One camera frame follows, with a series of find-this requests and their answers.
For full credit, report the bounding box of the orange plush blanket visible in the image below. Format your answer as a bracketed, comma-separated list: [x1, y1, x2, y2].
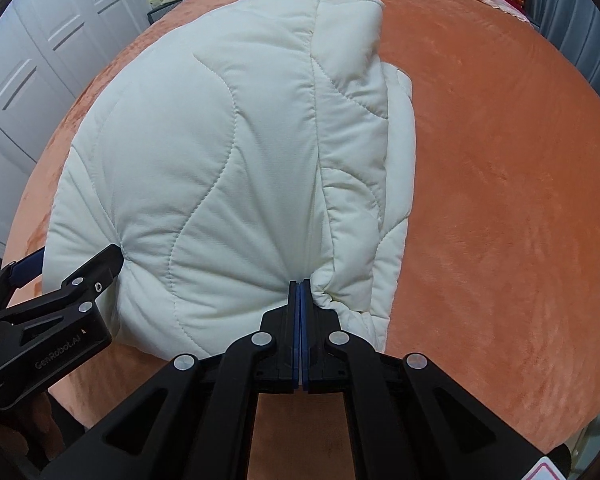
[0, 0, 600, 480]

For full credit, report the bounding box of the person's left hand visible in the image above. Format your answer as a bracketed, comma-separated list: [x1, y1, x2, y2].
[10, 392, 58, 461]

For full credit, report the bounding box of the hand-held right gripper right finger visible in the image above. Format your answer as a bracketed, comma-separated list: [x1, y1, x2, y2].
[300, 280, 568, 480]

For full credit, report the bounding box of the grey blue pleated curtain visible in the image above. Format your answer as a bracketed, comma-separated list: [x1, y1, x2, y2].
[527, 0, 600, 126]

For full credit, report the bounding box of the grey bedside table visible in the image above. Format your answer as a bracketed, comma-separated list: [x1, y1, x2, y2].
[147, 2, 183, 26]

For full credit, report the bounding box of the white wardrobe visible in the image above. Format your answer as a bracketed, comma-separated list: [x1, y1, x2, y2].
[0, 0, 201, 256]

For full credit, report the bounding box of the white quilted blanket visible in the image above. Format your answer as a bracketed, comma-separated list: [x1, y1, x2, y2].
[44, 0, 417, 361]

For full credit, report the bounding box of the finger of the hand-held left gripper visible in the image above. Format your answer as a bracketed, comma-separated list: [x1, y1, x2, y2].
[0, 244, 127, 330]
[0, 247, 47, 312]

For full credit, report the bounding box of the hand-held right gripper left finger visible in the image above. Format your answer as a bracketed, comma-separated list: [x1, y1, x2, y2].
[40, 280, 301, 480]

